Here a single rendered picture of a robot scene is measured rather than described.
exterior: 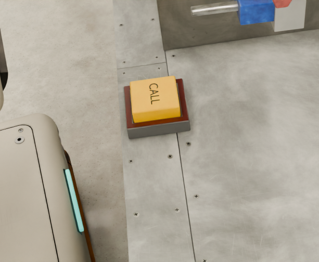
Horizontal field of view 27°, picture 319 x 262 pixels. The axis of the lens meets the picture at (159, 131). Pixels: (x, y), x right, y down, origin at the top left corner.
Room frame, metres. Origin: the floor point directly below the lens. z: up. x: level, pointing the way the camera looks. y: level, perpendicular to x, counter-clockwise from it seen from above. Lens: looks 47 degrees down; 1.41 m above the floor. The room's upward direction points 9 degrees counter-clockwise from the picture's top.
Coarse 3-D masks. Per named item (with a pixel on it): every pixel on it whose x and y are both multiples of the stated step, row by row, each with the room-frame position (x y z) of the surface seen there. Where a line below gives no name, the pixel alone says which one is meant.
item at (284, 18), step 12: (240, 0) 0.62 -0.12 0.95; (252, 0) 0.62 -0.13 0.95; (264, 0) 0.61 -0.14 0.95; (300, 0) 0.60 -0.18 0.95; (192, 12) 0.63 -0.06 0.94; (204, 12) 0.63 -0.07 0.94; (216, 12) 0.63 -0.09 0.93; (240, 12) 0.61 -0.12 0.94; (252, 12) 0.61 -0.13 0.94; (264, 12) 0.61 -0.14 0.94; (276, 12) 0.60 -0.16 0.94; (288, 12) 0.60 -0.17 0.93; (300, 12) 0.60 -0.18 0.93; (240, 24) 0.61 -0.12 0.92; (276, 24) 0.60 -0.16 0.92; (288, 24) 0.60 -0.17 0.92; (300, 24) 0.60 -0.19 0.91
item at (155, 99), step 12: (132, 84) 0.63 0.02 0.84; (144, 84) 0.63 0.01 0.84; (156, 84) 0.62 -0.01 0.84; (168, 84) 0.62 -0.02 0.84; (132, 96) 0.61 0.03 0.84; (144, 96) 0.60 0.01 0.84; (156, 96) 0.60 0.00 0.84; (168, 96) 0.60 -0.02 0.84; (132, 108) 0.59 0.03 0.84; (144, 108) 0.58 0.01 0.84; (156, 108) 0.58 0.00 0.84; (168, 108) 0.58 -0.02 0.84; (144, 120) 0.58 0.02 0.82
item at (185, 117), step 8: (176, 80) 0.64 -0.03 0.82; (128, 88) 0.64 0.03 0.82; (128, 96) 0.63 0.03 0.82; (184, 96) 0.61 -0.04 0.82; (128, 104) 0.61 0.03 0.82; (184, 104) 0.59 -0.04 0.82; (128, 112) 0.60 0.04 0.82; (184, 112) 0.58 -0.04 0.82; (128, 120) 0.58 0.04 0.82; (160, 120) 0.57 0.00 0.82; (168, 120) 0.57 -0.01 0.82; (176, 120) 0.57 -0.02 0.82; (184, 120) 0.57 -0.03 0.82
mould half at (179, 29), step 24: (168, 0) 0.73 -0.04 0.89; (192, 0) 0.73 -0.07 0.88; (216, 0) 0.73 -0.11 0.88; (312, 0) 0.73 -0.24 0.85; (168, 24) 0.73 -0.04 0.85; (192, 24) 0.73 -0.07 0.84; (216, 24) 0.73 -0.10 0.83; (264, 24) 0.73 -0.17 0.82; (312, 24) 0.73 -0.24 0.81; (168, 48) 0.73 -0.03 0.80
